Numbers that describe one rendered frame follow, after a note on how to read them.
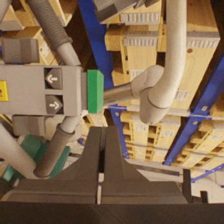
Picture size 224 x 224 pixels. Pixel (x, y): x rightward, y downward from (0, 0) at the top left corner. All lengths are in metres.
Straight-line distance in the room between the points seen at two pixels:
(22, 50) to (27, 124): 0.14
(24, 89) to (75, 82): 0.09
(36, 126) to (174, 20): 0.45
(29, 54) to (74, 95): 0.10
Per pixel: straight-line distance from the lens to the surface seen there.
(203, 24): 1.20
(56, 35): 0.30
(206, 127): 1.97
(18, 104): 0.33
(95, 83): 0.29
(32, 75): 0.31
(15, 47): 0.33
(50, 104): 0.30
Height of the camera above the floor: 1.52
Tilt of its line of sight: 14 degrees down
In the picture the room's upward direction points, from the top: 96 degrees clockwise
